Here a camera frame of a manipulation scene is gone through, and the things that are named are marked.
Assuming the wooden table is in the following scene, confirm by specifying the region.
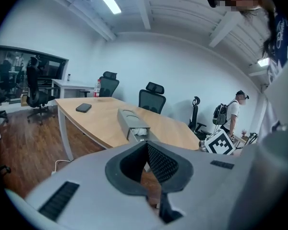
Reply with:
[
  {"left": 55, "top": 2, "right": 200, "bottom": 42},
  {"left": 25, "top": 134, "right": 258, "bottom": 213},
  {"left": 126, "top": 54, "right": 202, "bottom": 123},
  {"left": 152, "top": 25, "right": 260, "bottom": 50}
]
[{"left": 54, "top": 96, "right": 201, "bottom": 161}]

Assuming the person's navy white shirt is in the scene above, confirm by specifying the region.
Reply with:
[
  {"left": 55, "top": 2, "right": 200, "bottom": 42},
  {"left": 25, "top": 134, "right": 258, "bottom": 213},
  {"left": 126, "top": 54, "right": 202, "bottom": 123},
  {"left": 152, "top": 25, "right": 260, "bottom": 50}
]
[{"left": 259, "top": 7, "right": 288, "bottom": 143}]

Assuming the dark framed window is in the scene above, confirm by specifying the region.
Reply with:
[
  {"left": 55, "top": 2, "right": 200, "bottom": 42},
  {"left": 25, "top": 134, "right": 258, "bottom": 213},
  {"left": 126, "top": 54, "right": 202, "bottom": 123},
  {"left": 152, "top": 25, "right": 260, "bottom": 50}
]
[{"left": 0, "top": 45, "right": 70, "bottom": 105}]

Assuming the black office chair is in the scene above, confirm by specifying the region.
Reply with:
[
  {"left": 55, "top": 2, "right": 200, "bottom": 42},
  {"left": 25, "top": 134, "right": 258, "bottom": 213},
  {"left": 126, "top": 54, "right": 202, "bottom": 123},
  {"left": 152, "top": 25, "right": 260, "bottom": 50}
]
[
  {"left": 98, "top": 71, "right": 120, "bottom": 98},
  {"left": 188, "top": 96, "right": 207, "bottom": 139},
  {"left": 138, "top": 81, "right": 167, "bottom": 115},
  {"left": 25, "top": 56, "right": 56, "bottom": 126}
]

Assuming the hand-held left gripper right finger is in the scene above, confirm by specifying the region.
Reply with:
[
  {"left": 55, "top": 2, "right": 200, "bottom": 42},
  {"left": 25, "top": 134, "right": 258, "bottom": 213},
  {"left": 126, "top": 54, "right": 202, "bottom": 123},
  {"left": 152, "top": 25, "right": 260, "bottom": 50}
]
[{"left": 147, "top": 141, "right": 194, "bottom": 225}]

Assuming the grey box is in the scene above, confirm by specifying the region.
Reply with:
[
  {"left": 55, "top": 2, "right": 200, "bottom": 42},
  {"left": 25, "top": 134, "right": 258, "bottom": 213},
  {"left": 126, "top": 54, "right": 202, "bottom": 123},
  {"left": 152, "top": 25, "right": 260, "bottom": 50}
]
[{"left": 117, "top": 108, "right": 151, "bottom": 141}]

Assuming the white power strip cable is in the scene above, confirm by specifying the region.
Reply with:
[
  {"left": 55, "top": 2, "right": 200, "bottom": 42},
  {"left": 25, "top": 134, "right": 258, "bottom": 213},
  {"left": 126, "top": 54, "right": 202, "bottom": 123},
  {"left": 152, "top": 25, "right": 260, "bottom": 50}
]
[{"left": 51, "top": 159, "right": 72, "bottom": 176}]

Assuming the grey box drawer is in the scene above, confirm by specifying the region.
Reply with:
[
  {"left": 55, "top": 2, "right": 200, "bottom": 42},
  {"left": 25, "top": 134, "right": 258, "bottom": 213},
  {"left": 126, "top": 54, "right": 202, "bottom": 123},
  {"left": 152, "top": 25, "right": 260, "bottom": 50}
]
[{"left": 130, "top": 126, "right": 157, "bottom": 144}]

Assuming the cardboard box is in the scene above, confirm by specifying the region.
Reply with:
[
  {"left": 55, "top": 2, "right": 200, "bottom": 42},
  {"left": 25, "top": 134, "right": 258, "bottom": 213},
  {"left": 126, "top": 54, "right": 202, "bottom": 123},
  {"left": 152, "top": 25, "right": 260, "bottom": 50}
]
[{"left": 20, "top": 92, "right": 30, "bottom": 107}]

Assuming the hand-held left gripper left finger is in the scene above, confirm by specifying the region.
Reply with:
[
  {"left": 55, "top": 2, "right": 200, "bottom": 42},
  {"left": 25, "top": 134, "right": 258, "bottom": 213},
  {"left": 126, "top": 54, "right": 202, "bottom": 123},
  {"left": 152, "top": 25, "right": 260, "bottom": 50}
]
[{"left": 105, "top": 141, "right": 149, "bottom": 196}]

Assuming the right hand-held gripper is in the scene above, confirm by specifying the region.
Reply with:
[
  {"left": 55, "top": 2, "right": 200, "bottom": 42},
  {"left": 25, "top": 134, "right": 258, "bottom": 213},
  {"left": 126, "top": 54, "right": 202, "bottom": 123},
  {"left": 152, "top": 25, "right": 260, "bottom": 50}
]
[{"left": 204, "top": 129, "right": 236, "bottom": 156}]

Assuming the white desk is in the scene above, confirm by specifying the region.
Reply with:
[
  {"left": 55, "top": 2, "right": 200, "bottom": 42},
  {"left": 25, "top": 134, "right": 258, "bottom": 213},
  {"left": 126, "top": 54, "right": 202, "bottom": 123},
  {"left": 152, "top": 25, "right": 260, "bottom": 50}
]
[{"left": 51, "top": 78, "right": 96, "bottom": 99}]

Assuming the red label water bottle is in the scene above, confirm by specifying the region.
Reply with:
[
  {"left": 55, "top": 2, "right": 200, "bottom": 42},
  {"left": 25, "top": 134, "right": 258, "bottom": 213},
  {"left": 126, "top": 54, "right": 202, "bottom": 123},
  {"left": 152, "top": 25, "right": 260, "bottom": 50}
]
[{"left": 93, "top": 79, "right": 102, "bottom": 98}]

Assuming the white cloth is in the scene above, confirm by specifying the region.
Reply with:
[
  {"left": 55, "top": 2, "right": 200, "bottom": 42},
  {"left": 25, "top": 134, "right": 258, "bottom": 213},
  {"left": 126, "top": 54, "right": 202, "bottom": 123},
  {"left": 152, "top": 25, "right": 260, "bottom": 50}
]
[{"left": 131, "top": 127, "right": 147, "bottom": 137}]

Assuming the black smartphone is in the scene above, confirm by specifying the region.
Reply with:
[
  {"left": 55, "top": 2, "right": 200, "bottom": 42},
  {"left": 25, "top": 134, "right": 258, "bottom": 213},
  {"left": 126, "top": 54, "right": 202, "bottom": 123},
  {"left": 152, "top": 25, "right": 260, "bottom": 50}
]
[{"left": 75, "top": 103, "right": 93, "bottom": 113}]

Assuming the square ceiling light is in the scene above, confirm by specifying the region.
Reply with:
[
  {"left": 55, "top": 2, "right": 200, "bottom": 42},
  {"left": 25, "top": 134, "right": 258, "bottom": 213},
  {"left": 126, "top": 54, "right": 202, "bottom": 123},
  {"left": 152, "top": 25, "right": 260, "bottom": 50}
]
[{"left": 257, "top": 57, "right": 271, "bottom": 67}]

